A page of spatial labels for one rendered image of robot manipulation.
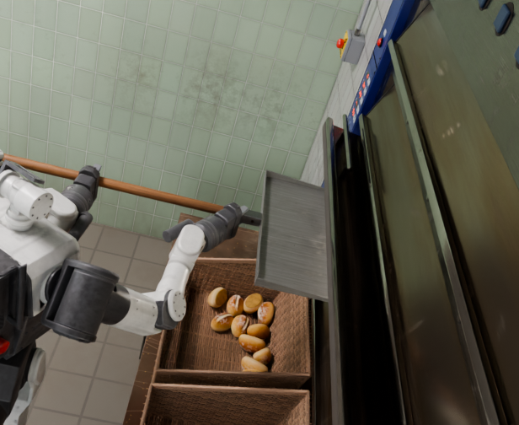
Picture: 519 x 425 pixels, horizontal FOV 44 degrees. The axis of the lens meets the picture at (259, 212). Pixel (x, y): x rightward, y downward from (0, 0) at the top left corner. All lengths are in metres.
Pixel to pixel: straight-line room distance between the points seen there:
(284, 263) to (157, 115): 1.56
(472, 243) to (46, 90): 2.53
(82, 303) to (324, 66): 2.00
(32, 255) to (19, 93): 2.07
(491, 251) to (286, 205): 1.07
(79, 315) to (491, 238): 0.79
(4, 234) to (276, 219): 0.89
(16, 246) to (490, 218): 0.93
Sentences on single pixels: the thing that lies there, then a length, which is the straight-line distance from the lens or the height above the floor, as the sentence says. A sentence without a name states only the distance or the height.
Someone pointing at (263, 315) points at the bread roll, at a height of 0.64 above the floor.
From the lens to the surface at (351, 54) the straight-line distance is 2.66.
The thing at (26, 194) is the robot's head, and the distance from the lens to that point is 1.38.
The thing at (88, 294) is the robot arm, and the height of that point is 1.40.
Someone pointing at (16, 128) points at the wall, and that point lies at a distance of 3.52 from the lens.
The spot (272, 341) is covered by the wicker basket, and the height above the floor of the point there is 0.62.
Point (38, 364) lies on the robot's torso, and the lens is 1.72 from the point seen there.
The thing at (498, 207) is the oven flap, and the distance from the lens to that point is 1.18.
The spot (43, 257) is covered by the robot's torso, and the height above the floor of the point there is 1.40.
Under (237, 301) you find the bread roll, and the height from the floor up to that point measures 0.64.
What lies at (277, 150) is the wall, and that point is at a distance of 3.26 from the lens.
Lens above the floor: 2.36
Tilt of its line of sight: 35 degrees down
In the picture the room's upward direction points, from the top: 18 degrees clockwise
